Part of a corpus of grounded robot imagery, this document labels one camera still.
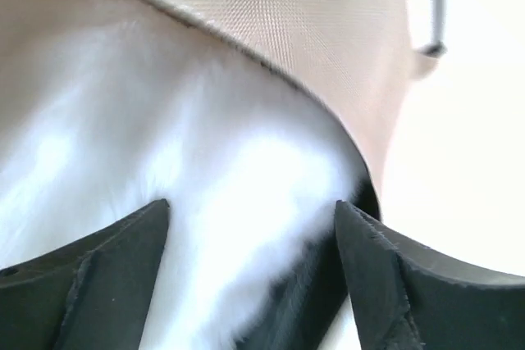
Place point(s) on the white pillow cushion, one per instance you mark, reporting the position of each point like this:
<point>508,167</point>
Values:
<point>97,122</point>

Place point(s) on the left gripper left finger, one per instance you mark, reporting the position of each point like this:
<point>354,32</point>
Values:
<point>93,294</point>

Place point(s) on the tan black pet tent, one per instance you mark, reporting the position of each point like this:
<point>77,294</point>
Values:
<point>353,58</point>

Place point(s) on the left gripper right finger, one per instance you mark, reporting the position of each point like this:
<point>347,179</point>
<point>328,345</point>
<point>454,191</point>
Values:
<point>405,295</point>

